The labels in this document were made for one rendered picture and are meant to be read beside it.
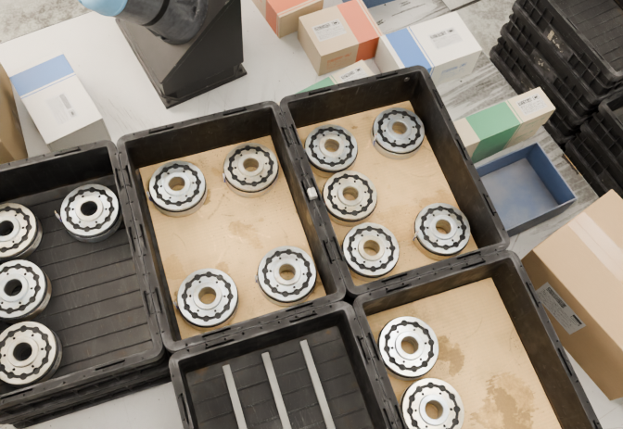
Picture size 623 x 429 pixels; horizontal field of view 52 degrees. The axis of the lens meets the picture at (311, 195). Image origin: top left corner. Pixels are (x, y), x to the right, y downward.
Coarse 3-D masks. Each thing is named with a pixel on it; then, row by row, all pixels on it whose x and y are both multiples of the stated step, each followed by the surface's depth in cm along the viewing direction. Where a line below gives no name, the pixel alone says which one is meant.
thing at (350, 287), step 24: (384, 72) 124; (408, 72) 124; (288, 96) 120; (312, 96) 120; (432, 96) 122; (288, 120) 118; (456, 144) 118; (480, 192) 114; (336, 240) 108; (504, 240) 110; (432, 264) 107; (456, 264) 108; (360, 288) 105
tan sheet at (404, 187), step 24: (336, 120) 130; (360, 120) 131; (360, 144) 128; (360, 168) 126; (384, 168) 126; (408, 168) 127; (432, 168) 127; (384, 192) 124; (408, 192) 124; (432, 192) 125; (384, 216) 122; (408, 216) 122; (408, 240) 120; (408, 264) 118
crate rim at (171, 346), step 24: (192, 120) 116; (216, 120) 117; (120, 144) 113; (288, 144) 117; (312, 216) 110; (144, 240) 107; (336, 264) 106; (336, 288) 105; (288, 312) 102; (168, 336) 99; (192, 336) 100; (216, 336) 100
